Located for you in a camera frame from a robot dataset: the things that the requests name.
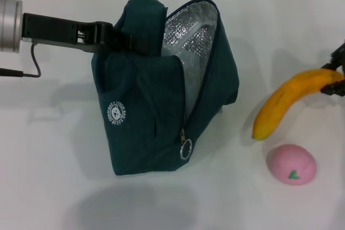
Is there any pink peach toy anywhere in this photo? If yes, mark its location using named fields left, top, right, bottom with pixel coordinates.
left=266, top=143, right=318, bottom=186

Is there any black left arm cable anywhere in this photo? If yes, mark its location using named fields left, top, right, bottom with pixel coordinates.
left=0, top=41, right=42, bottom=78

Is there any dark teal insulated lunch bag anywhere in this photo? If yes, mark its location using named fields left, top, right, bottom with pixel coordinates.
left=91, top=0, right=240, bottom=177

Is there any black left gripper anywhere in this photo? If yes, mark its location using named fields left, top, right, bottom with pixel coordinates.
left=23, top=13, right=160, bottom=55

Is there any yellow banana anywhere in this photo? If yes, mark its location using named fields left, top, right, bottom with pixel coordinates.
left=252, top=68, right=345, bottom=141

